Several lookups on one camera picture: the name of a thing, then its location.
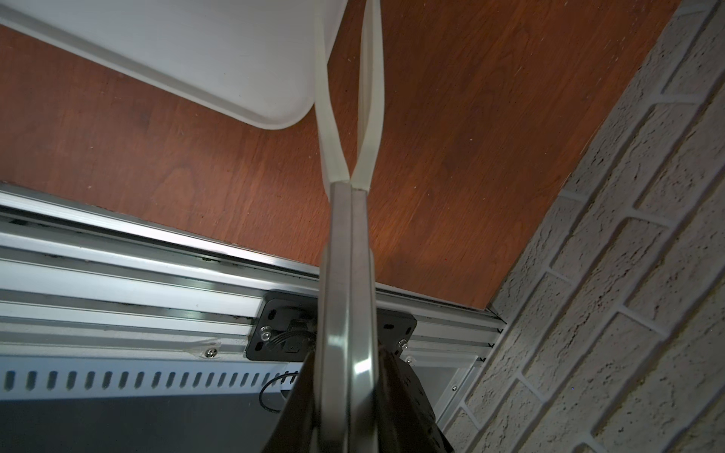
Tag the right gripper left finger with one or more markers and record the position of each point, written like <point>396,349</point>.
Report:
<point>331,375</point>

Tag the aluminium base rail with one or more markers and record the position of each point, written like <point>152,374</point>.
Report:
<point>95,303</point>

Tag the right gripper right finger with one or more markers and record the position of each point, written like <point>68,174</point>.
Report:
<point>363,340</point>

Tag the white rectangular tray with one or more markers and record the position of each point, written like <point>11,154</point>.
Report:
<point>250,60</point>

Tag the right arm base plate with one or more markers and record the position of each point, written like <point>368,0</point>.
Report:
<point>286,329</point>

